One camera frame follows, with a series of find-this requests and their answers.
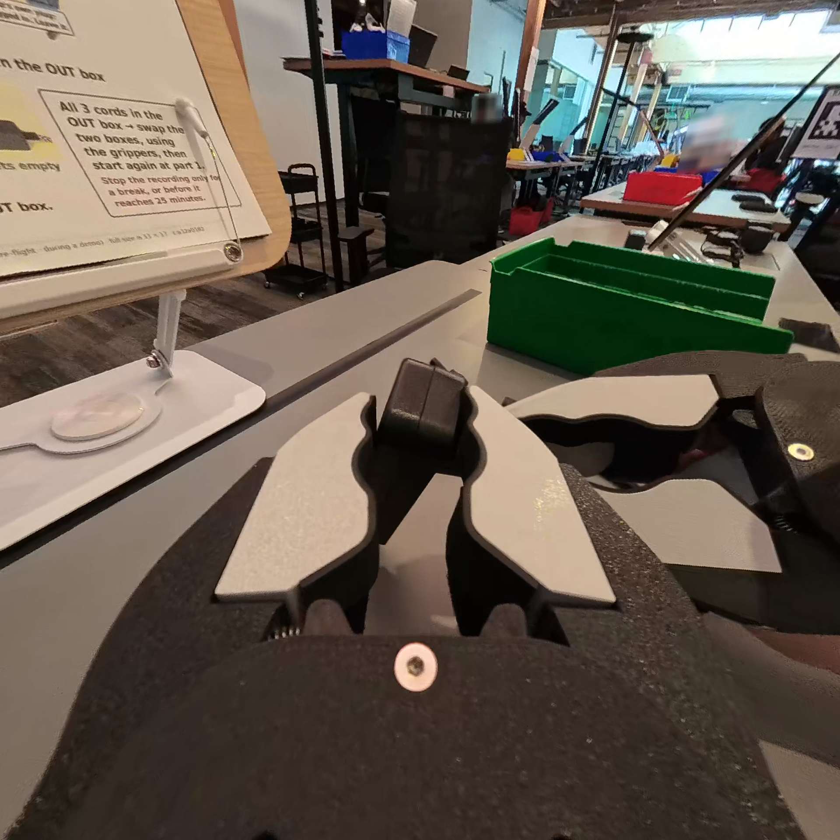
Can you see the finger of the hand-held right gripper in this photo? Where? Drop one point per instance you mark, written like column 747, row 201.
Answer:
column 623, row 400
column 709, row 525

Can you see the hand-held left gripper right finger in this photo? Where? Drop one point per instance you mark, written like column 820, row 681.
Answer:
column 538, row 525

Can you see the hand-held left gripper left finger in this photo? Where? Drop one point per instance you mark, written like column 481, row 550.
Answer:
column 295, row 518

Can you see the black power strip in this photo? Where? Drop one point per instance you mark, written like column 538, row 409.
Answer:
column 420, row 407

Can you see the green plastic bin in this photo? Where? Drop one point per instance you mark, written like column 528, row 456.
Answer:
column 590, row 315

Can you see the document holder with white base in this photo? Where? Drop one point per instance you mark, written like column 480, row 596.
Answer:
column 216, row 394

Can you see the red bucket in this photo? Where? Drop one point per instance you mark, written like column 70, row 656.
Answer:
column 525, row 220

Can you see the red bin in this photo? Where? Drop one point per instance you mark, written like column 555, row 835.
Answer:
column 659, row 189

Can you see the long work table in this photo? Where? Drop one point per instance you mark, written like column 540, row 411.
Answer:
column 722, row 207

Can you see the black slanted rod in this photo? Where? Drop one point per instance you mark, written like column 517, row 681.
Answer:
column 722, row 170

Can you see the black utility cart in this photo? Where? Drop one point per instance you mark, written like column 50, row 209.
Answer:
column 305, row 262

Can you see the black mesh screen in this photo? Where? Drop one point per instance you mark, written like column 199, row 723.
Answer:
column 446, row 197

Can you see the black and white marker sign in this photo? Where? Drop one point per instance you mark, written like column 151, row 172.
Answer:
column 823, row 121

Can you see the black vertical pole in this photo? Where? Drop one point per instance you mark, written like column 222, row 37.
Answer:
column 325, row 164

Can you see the printed instruction sheet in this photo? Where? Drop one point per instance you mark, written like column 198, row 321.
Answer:
column 131, row 164

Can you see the wooden standing desk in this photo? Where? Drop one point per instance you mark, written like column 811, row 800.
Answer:
column 394, row 69

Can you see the blue crate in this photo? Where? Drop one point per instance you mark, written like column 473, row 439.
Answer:
column 374, row 47

